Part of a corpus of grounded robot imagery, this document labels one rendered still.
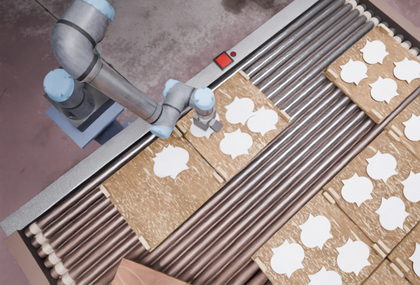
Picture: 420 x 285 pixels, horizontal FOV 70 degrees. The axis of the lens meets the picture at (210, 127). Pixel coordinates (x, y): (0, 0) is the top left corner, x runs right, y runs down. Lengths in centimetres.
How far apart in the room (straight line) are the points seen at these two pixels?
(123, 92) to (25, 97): 190
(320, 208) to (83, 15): 112
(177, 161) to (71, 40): 65
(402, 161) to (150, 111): 111
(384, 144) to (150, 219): 107
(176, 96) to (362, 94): 91
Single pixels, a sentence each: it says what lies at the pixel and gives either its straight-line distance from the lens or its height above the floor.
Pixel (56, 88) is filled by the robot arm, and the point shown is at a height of 116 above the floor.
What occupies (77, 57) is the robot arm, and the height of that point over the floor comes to 149.
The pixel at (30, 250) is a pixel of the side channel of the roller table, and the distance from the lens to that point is 146.
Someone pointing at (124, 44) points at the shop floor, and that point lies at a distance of 276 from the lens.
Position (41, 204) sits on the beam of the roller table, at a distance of 149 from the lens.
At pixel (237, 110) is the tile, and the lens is 138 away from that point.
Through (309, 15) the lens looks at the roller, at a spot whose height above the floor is 92.
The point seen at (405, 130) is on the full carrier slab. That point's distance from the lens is 161.
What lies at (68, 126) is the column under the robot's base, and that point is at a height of 87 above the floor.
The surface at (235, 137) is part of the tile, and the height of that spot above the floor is 94.
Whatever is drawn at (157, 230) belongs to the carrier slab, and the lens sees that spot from 131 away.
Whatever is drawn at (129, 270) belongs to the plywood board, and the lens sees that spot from 123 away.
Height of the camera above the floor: 223
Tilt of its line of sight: 72 degrees down
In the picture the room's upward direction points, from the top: 2 degrees clockwise
